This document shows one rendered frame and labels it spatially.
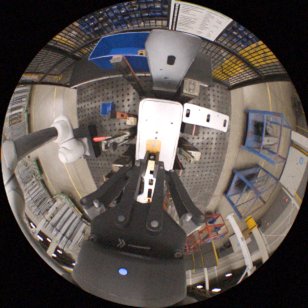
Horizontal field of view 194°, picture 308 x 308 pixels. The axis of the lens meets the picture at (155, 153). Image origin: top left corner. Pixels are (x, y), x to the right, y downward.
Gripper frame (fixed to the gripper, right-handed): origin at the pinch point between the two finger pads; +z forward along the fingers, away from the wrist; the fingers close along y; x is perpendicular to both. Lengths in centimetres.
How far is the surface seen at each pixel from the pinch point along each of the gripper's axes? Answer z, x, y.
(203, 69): 26, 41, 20
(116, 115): 13.9, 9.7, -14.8
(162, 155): 29.0, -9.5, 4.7
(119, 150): 59, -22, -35
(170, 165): 29.0, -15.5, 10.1
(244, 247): -43, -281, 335
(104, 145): 7.6, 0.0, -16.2
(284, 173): 101, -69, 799
